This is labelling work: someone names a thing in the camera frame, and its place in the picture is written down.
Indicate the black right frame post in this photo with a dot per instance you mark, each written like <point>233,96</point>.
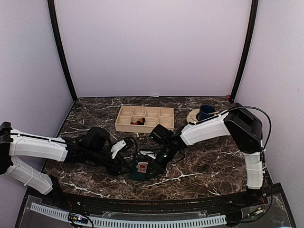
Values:
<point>245,52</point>

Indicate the dark blue mug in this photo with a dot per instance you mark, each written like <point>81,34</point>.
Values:
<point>204,110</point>

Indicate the black left frame post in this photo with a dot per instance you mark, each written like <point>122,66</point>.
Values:
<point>60,49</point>

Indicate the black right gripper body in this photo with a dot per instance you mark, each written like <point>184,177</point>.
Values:
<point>162,165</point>

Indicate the wooden compartment tray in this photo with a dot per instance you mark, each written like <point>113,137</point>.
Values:
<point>153,116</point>

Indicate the black frame post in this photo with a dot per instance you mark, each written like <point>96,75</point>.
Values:
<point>60,49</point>
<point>245,52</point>

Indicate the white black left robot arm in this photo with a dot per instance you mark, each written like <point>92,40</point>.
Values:
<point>14,144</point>

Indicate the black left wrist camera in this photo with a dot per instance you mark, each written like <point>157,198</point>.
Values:
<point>95,138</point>

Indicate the black front table rail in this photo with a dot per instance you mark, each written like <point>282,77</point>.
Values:
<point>273,201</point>

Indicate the black red yellow argyle sock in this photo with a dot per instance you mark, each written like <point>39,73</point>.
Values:
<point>137,121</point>

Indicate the cream saucer plate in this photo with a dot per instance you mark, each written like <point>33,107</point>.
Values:
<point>193,116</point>

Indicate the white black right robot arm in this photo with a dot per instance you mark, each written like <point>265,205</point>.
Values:
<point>238,122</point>

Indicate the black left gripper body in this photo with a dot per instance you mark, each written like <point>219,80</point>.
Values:
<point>94,156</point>

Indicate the green christmas bear sock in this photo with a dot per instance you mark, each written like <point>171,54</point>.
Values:
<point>139,170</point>

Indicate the white slotted cable duct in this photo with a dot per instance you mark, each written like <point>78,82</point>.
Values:
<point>128,220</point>

